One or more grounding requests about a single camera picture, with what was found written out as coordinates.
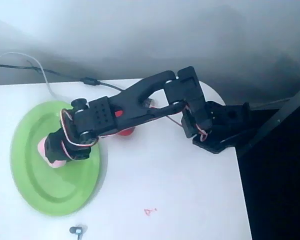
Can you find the grey metal bar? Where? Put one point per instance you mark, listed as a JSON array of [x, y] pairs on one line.
[[277, 120]]

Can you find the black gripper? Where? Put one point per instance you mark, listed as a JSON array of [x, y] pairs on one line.
[[50, 148]]

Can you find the small controller circuit board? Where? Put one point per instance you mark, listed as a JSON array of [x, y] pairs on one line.
[[149, 103]]

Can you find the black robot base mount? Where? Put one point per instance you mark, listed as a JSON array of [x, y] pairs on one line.
[[222, 120]]

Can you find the pink marshmallow-like soft object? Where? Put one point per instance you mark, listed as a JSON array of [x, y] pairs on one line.
[[57, 164]]

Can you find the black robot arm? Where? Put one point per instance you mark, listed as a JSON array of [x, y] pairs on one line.
[[140, 100]]

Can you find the green oval plate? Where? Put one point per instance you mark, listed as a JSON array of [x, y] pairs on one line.
[[40, 190]]

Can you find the red toy strawberry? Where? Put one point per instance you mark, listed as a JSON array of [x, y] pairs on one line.
[[126, 133]]

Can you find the black silver earphone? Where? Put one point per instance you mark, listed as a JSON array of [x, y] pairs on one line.
[[76, 230]]

